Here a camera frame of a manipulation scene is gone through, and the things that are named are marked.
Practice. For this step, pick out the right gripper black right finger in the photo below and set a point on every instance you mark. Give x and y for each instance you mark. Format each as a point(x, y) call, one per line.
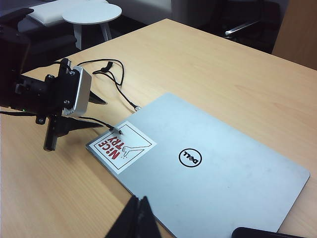
point(151, 223)

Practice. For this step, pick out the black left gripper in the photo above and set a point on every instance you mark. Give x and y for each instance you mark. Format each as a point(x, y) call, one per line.
point(54, 96)

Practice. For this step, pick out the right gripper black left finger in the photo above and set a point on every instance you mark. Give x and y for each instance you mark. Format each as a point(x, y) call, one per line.
point(131, 220)

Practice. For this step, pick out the black smartphone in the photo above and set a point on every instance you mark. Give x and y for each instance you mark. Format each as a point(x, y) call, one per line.
point(272, 234)

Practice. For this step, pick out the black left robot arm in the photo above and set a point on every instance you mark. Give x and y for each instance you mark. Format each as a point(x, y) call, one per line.
point(10, 81)

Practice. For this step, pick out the white nice try sticker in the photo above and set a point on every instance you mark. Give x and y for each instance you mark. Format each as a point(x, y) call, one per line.
point(128, 146)

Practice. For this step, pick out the black office chair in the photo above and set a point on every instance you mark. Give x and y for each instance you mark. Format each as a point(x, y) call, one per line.
point(37, 42)
point(218, 22)

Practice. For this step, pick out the white round side table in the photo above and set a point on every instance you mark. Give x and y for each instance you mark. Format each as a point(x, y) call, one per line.
point(94, 13)

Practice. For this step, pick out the silver Dell laptop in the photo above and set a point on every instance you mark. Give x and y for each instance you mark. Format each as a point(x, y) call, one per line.
point(223, 138)

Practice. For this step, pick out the light wooden shelf cabinet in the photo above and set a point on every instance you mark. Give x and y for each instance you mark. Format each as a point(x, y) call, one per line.
point(297, 24)

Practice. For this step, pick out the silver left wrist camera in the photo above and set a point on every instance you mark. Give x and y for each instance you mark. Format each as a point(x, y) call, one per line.
point(83, 94)

